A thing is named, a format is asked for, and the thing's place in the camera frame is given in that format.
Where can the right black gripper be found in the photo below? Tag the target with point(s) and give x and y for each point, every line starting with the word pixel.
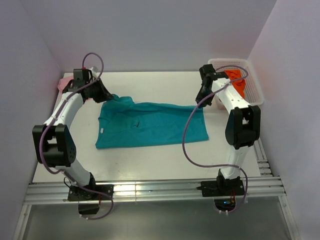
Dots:
pixel 207 102

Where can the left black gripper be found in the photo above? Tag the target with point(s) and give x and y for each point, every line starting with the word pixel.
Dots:
pixel 105 95

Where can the teal t-shirt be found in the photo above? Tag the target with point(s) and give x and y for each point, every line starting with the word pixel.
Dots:
pixel 126 124

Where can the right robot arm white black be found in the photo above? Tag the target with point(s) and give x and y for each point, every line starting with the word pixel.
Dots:
pixel 244 120

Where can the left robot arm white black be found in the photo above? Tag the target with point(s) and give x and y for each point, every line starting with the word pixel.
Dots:
pixel 53 142

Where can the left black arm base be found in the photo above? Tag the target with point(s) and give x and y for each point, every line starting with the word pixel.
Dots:
pixel 102 192

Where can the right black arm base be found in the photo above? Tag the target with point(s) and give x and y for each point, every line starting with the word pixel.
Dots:
pixel 222 188

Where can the orange t-shirt in basket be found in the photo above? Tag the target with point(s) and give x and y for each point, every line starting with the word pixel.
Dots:
pixel 239 85

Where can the folded pink t-shirt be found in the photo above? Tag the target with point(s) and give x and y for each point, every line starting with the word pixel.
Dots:
pixel 63 82

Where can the white plastic basket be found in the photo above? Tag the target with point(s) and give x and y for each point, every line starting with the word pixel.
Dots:
pixel 252 90

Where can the black box under rail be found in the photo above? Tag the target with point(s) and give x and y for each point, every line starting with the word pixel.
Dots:
pixel 88 208

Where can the aluminium mounting rail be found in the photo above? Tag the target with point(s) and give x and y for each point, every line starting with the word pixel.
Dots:
pixel 50 193

